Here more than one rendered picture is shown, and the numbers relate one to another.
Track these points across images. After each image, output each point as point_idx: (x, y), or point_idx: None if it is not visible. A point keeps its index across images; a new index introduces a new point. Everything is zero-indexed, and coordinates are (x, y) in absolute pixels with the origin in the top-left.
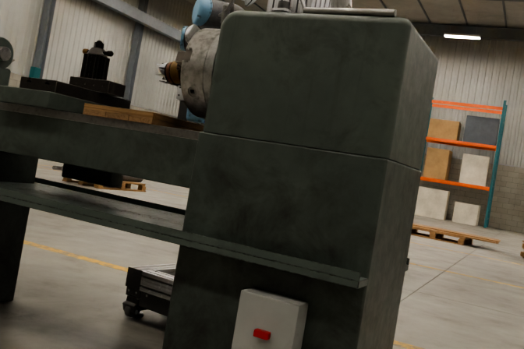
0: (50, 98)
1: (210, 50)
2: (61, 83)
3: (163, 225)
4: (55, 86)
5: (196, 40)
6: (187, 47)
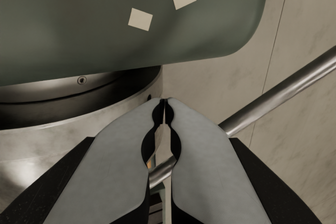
0: (162, 183)
1: (162, 80)
2: (155, 202)
3: None
4: (160, 197)
5: (160, 130)
6: (163, 126)
